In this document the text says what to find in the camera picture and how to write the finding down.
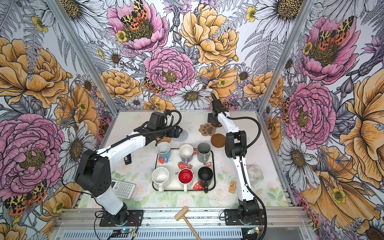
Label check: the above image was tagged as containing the brown paw shaped coaster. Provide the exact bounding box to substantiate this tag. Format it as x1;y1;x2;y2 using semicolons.
199;123;217;137

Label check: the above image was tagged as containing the brown cork round coaster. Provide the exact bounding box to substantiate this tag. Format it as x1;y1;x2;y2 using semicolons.
211;134;226;148

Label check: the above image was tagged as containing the woven straw round coaster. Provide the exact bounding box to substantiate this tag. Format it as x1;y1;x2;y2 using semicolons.
157;137;172;144

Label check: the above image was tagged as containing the blue grey woven coaster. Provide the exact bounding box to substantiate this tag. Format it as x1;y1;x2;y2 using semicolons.
173;130;189;142

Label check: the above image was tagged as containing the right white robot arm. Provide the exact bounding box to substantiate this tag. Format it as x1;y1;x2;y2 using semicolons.
208;94;262;224

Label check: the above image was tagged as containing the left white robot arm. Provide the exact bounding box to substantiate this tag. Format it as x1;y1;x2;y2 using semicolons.
75;110;183;226

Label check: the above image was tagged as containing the blue floral mug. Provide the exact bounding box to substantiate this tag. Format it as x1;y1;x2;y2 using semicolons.
157;142;171;163

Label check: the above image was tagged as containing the purple white mug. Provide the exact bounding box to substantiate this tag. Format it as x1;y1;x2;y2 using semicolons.
179;144;194;166

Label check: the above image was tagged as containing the strawberry print serving tray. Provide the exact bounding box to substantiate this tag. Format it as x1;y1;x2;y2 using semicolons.
152;149;217;192

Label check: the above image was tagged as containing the red interior white mug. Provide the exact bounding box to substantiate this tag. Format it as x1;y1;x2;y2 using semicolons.
178;168;194;193

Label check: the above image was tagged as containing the black mug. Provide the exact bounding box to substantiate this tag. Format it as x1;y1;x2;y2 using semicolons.
198;167;214;194

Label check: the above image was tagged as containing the white calculator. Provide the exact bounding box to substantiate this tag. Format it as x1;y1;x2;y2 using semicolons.
111;180;136;200

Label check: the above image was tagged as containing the small orange biscuit block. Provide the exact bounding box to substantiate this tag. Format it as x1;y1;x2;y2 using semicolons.
229;181;237;194

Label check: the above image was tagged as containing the wooden mallet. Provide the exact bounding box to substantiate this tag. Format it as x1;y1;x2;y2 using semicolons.
175;207;201;240

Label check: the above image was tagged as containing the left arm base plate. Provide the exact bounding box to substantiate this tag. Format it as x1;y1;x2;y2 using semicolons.
99;210;144;227

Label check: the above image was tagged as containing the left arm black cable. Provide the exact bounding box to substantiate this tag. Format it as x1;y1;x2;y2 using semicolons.
61;109;183;208

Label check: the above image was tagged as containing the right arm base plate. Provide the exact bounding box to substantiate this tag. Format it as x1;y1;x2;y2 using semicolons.
224;209;266;226

